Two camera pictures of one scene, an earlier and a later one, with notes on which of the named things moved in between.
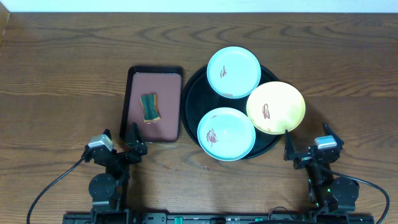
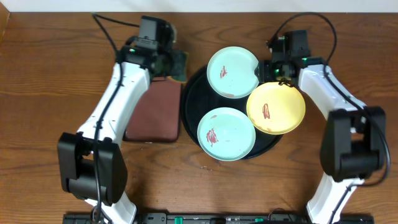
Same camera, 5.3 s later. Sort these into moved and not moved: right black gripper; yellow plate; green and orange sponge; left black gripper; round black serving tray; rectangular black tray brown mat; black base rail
Moved: right black gripper; green and orange sponge; left black gripper
Not moved: black base rail; round black serving tray; yellow plate; rectangular black tray brown mat
